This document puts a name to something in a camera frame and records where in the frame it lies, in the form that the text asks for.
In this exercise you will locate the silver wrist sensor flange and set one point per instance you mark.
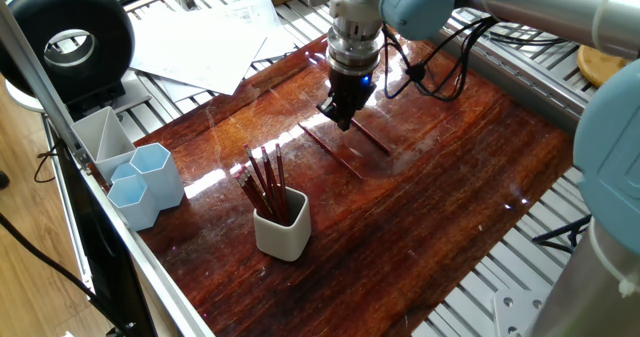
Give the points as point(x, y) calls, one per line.
point(355, 47)

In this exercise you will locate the red-brown wooden board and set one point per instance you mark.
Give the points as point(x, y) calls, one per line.
point(400, 252)

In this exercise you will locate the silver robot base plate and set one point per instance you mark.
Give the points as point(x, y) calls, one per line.
point(515, 317)

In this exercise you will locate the light blue hexagonal pen holder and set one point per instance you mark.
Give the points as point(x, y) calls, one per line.
point(165, 187)

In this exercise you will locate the round wooden stand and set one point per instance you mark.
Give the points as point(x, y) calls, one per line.
point(597, 64)

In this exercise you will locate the white square ceramic pen holder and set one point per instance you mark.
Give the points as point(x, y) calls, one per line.
point(282, 239)

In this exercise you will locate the black monitor panel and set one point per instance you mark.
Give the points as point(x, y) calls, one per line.
point(110, 277)

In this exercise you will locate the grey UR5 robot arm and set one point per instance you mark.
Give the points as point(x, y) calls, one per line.
point(600, 152)

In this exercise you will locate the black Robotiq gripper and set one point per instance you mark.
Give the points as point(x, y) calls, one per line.
point(350, 89)

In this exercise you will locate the white divided square pen holder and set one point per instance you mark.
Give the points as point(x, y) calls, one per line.
point(117, 164)

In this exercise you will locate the white paper sheet stack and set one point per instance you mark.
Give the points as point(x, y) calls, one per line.
point(200, 47)

